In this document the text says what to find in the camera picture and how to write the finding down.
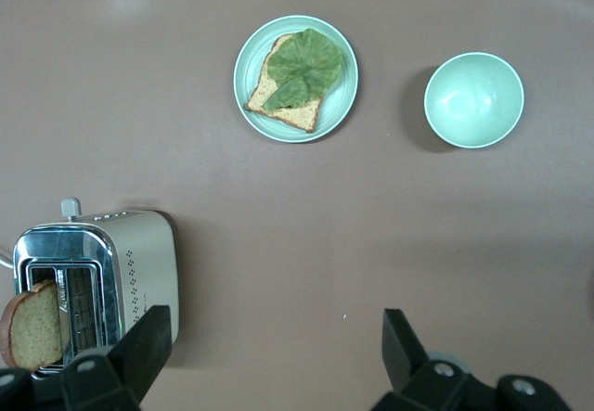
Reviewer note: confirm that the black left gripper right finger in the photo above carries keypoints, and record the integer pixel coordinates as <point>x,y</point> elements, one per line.
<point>417,378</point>

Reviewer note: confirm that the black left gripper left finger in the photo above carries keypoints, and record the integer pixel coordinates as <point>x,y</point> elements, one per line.
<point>120,374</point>

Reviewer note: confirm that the brown toast slice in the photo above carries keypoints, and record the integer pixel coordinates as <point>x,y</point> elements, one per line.
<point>32,327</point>

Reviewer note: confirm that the beige chrome toaster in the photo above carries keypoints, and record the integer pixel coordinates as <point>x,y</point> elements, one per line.
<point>148,253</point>

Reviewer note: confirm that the green bowl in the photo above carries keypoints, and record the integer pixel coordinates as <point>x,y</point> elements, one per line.
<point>473,100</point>

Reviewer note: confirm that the green plate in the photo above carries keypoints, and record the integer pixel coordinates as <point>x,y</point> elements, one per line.
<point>343,100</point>

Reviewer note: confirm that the bread slice under lettuce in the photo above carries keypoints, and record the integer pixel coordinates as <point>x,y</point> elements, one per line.
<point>297,116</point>

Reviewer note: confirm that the green lettuce leaf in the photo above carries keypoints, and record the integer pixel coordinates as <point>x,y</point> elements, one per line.
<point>306,63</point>

